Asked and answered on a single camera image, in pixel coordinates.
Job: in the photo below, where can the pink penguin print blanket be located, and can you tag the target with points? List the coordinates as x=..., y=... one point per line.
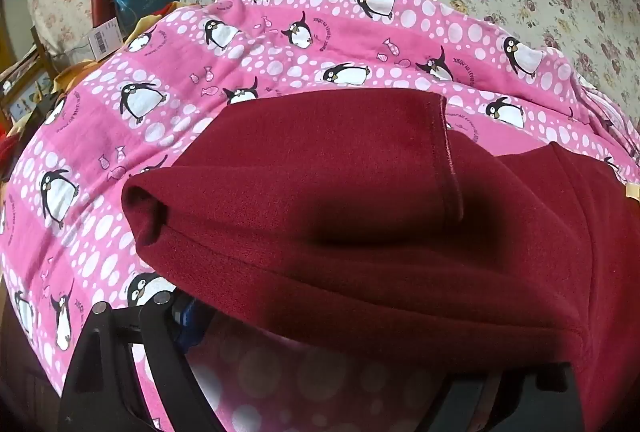
x=150, y=112

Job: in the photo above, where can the dark red garment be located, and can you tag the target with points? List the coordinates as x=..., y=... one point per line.
x=325, y=237

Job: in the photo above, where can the white paper label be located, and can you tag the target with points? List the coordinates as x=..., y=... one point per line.
x=104, y=39

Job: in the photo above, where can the wooden frame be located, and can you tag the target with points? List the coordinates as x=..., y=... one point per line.
x=30, y=87

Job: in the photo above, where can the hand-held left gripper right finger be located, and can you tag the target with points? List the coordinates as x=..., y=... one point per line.
x=550, y=407

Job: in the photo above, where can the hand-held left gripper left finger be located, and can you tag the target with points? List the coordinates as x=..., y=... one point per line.
x=184, y=327

